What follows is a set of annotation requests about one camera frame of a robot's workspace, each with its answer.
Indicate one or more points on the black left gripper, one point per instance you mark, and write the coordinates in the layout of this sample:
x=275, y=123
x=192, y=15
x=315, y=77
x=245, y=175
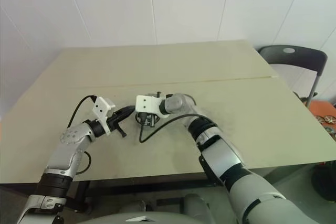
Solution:
x=114, y=123

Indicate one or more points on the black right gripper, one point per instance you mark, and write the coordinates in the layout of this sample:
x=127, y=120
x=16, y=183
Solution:
x=145, y=119

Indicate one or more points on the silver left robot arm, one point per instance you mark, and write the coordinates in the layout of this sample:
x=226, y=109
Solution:
x=71, y=137

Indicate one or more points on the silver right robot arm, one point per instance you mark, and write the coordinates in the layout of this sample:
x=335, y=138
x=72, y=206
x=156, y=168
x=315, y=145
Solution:
x=223, y=155

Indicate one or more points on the grey rounded robot body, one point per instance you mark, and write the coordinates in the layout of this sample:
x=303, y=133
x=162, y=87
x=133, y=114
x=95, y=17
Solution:
x=195, y=205

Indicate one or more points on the black plastic folding chair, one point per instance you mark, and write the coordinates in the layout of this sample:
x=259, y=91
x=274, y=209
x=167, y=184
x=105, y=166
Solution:
x=302, y=58

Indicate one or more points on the small silver spoked rotor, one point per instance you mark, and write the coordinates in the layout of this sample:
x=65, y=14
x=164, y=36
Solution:
x=319, y=118
x=330, y=119

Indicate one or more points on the orange parts box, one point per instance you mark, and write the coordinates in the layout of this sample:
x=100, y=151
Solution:
x=323, y=108

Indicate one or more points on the dark rounded object under table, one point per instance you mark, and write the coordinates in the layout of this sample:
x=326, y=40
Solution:
x=325, y=184

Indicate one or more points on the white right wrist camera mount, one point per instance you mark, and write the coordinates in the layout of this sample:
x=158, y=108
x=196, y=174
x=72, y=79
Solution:
x=145, y=104

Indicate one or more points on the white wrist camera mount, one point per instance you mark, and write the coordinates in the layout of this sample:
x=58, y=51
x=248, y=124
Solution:
x=101, y=107
x=145, y=104

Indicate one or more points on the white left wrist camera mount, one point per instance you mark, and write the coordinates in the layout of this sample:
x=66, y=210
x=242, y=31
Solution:
x=101, y=107

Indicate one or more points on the black table frame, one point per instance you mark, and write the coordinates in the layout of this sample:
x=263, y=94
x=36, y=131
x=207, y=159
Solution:
x=78, y=195

